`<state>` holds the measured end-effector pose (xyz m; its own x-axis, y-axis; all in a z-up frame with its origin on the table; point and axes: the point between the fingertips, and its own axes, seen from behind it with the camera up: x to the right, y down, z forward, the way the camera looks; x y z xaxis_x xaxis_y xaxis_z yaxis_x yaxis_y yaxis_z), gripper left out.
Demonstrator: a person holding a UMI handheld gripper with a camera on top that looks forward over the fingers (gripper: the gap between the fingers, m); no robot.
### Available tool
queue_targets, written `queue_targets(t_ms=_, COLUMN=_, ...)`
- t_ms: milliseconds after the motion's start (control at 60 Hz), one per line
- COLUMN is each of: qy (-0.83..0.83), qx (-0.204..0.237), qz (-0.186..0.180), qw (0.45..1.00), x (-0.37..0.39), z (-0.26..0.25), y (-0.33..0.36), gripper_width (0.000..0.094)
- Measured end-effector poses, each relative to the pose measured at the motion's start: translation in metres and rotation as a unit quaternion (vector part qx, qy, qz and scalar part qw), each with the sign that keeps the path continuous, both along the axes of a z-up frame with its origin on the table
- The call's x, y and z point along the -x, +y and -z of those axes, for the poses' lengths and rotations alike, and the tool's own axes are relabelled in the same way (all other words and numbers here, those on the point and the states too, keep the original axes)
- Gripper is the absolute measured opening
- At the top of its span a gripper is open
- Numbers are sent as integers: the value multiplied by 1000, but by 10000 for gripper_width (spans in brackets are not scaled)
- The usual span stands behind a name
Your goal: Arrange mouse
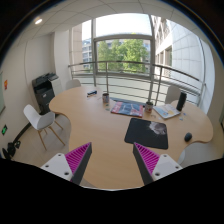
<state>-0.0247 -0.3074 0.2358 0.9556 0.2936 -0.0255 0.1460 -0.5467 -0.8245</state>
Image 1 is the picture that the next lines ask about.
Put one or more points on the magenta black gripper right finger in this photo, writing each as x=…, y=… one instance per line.
x=153, y=166

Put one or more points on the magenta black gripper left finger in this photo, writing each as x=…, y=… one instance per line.
x=70, y=166

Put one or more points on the black mouse pad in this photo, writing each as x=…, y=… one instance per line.
x=147, y=133

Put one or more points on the black computer mouse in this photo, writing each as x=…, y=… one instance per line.
x=188, y=137

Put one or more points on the white chair wooden legs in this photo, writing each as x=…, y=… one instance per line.
x=41, y=122

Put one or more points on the wooden curved table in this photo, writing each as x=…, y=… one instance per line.
x=112, y=164

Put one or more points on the light coloured book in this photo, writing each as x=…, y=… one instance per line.
x=166, y=111

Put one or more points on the white dark mug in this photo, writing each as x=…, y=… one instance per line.
x=148, y=106

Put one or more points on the red blue magazine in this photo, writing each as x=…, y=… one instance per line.
x=129, y=109

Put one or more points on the white chair at right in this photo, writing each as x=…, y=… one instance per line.
x=173, y=93

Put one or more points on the small dark box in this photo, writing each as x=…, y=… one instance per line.
x=92, y=93

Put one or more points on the dark grey mug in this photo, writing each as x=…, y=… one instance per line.
x=105, y=97

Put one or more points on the black cylindrical speaker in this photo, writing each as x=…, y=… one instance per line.
x=181, y=101

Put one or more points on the green exit sign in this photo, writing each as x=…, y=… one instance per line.
x=4, y=129

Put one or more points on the white chair behind table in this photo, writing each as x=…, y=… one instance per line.
x=72, y=84

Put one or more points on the black office printer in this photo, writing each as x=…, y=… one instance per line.
x=43, y=91

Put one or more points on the metal balcony railing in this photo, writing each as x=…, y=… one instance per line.
x=137, y=81

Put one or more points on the round ceiling light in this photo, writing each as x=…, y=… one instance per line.
x=38, y=21

